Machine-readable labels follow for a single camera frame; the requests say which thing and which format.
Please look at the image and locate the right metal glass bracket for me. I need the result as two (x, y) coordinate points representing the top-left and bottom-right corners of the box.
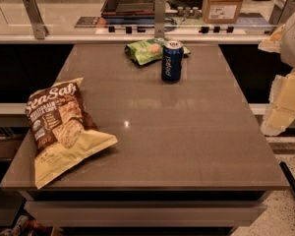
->
(268, 0), (295, 31)

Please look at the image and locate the metal glass bracket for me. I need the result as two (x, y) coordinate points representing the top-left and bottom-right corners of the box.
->
(268, 0), (295, 31)
(22, 0), (49, 39)
(154, 0), (166, 38)

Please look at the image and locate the green chip bag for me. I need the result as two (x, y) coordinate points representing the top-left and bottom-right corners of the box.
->
(124, 37), (192, 66)

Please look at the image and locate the dark tray with orange rim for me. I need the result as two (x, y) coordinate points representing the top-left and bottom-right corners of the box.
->
(101, 0), (155, 16)

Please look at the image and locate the black pole on floor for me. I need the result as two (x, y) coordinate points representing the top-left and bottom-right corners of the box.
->
(279, 161), (295, 195)

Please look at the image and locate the blue pepsi can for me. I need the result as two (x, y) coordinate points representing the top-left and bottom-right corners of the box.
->
(161, 40), (184, 83)

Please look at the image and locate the cardboard box with label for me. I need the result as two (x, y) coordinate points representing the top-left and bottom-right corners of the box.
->
(202, 0), (243, 24)

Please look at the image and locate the brown sea salt chip bag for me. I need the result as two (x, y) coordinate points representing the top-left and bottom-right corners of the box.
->
(26, 78), (117, 189)

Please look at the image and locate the left metal glass bracket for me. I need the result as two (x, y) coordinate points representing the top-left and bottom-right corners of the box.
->
(22, 0), (49, 39)

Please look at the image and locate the middle metal glass bracket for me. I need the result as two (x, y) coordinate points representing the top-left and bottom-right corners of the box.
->
(154, 0), (166, 38)

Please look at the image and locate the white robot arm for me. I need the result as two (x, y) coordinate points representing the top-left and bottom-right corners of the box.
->
(258, 12), (295, 136)

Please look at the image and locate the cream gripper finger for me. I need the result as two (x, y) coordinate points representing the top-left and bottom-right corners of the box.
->
(261, 69), (295, 136)
(258, 25), (285, 53)

